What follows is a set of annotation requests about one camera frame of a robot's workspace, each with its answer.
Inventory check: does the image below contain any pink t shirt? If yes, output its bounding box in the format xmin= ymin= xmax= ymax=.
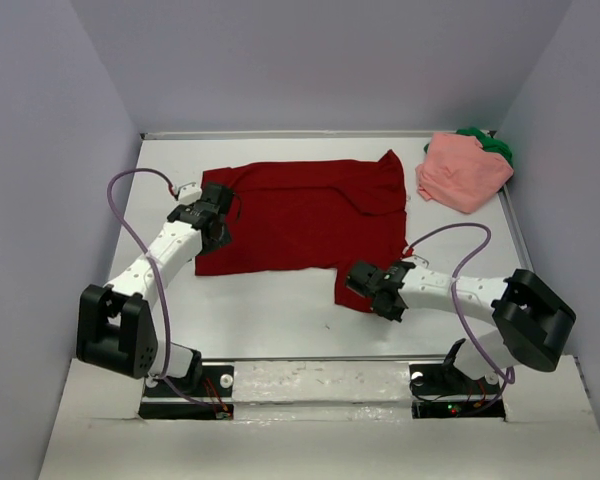
xmin=415 ymin=132 xmax=514 ymax=214

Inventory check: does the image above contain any dark red t shirt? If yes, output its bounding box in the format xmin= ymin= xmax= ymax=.
xmin=195 ymin=151 xmax=407 ymax=313

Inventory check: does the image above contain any green t shirt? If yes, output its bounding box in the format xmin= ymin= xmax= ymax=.
xmin=455 ymin=126 xmax=513 ymax=166

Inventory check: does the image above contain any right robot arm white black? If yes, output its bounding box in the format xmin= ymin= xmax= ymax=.
xmin=345 ymin=261 xmax=576 ymax=392

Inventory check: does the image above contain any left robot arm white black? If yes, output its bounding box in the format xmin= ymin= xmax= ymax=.
xmin=76 ymin=183 xmax=236 ymax=395

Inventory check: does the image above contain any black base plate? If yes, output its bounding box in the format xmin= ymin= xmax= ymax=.
xmin=409 ymin=363 xmax=506 ymax=420
xmin=138 ymin=361 xmax=235 ymax=421

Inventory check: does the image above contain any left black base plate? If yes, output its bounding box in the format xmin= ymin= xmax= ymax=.
xmin=138 ymin=361 xmax=235 ymax=421

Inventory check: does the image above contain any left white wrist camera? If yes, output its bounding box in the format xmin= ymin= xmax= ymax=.
xmin=172 ymin=182 xmax=202 ymax=204

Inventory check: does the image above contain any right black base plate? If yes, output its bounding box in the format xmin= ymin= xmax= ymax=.
xmin=409 ymin=363 xmax=506 ymax=420

